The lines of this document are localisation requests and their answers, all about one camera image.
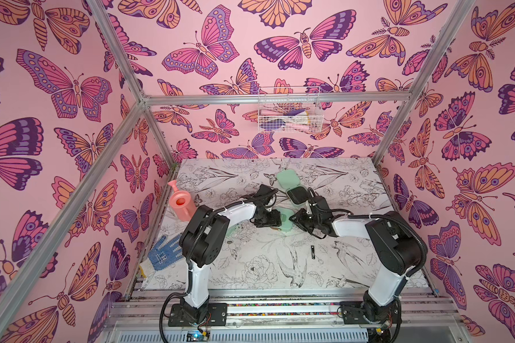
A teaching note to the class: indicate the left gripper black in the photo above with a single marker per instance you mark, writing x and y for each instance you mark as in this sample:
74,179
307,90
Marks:
275,222

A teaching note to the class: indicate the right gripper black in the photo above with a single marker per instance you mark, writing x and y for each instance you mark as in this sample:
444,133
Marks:
302,219

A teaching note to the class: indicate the green nail clipper case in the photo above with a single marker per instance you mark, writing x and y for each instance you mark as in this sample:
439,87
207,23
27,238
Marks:
231,230

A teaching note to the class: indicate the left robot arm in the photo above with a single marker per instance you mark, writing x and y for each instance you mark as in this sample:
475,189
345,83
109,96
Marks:
203,238

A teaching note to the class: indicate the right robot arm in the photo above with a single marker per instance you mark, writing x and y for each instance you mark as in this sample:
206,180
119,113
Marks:
401,252

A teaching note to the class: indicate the pink watering can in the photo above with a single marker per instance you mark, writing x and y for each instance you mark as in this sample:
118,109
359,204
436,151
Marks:
181,202

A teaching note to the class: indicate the blue dotted work glove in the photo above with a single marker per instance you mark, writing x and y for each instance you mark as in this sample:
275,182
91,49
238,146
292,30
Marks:
164,253

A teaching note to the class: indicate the green circuit board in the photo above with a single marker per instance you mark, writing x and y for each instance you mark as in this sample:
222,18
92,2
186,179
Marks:
197,336

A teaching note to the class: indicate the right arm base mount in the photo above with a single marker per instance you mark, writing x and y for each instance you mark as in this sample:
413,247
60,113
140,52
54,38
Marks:
368,312

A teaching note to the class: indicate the white wire wall basket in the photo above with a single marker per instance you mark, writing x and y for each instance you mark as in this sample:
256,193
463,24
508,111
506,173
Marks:
290,110

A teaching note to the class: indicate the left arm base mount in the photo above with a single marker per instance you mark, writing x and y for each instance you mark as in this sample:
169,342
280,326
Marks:
210,314

